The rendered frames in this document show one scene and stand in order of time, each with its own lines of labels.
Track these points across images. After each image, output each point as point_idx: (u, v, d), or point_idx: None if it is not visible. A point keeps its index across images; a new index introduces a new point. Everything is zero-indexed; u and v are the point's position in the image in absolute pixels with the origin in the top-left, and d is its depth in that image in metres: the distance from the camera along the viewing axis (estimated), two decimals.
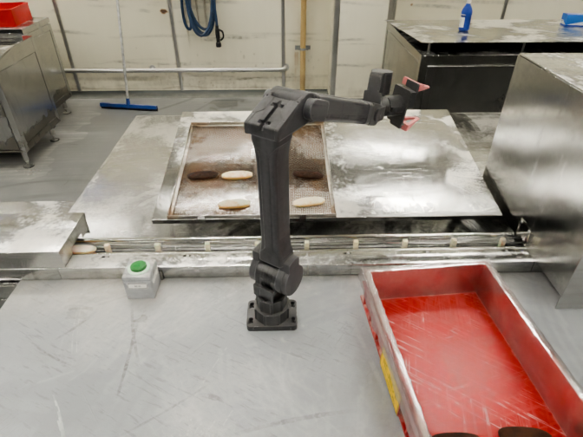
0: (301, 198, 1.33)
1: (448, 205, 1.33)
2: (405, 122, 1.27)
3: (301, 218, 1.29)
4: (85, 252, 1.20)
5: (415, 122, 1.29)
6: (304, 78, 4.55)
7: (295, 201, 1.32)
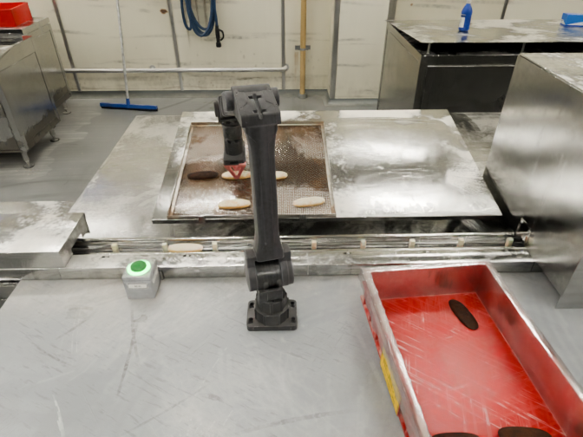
0: (301, 198, 1.33)
1: (448, 205, 1.33)
2: (240, 162, 1.36)
3: (301, 218, 1.29)
4: (193, 251, 1.21)
5: (241, 172, 1.38)
6: (304, 78, 4.55)
7: (295, 201, 1.32)
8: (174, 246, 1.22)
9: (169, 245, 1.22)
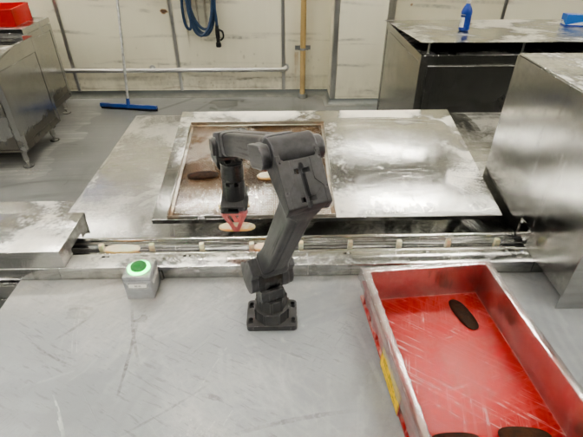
0: None
1: (448, 205, 1.33)
2: (240, 211, 1.13)
3: None
4: None
5: (242, 224, 1.15)
6: (304, 78, 4.55)
7: None
8: (260, 244, 1.22)
9: (255, 244, 1.23)
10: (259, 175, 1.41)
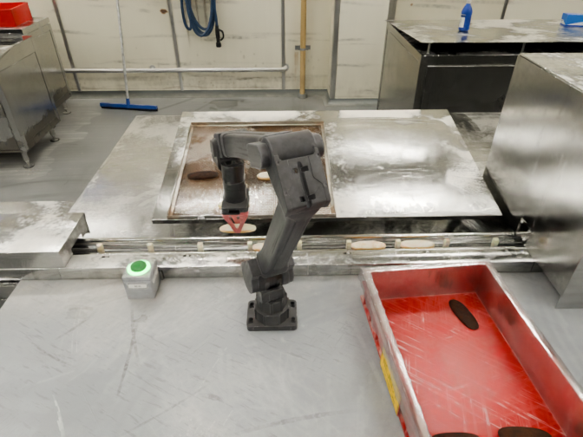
0: (229, 225, 1.19)
1: (448, 205, 1.33)
2: None
3: None
4: (428, 247, 1.22)
5: None
6: (304, 78, 4.55)
7: (222, 226, 1.18)
8: (407, 243, 1.23)
9: (401, 243, 1.24)
10: (259, 175, 1.41)
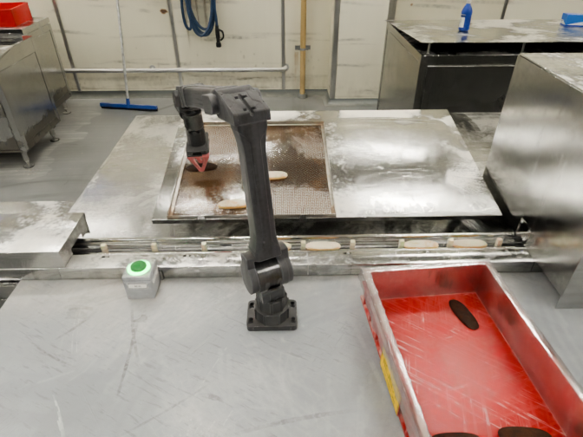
0: None
1: (448, 205, 1.33)
2: (203, 153, 1.33)
3: (301, 218, 1.29)
4: (481, 246, 1.22)
5: (206, 164, 1.36)
6: (304, 78, 4.55)
7: None
8: (460, 242, 1.23)
9: (453, 242, 1.24)
10: None
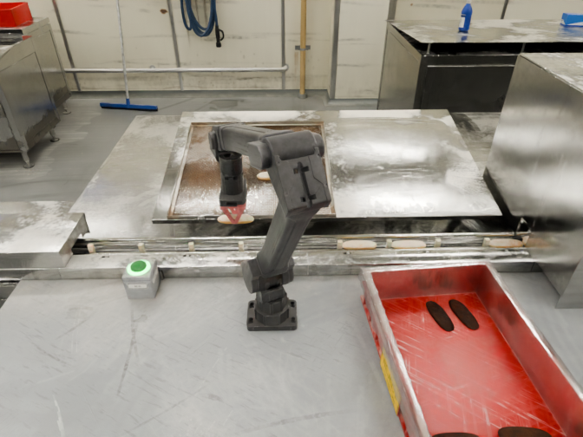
0: (350, 241, 1.24)
1: (448, 205, 1.33)
2: (239, 204, 1.13)
3: None
4: None
5: (240, 216, 1.15)
6: (304, 78, 4.55)
7: (344, 243, 1.23)
8: None
9: None
10: (259, 175, 1.41)
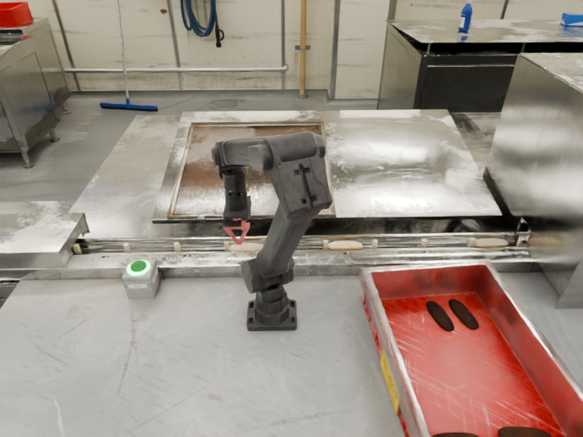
0: (482, 239, 1.24)
1: (448, 205, 1.33)
2: (243, 225, 1.12)
3: None
4: None
5: (245, 237, 1.13)
6: (304, 78, 4.55)
7: (476, 241, 1.24)
8: None
9: None
10: (232, 247, 1.22)
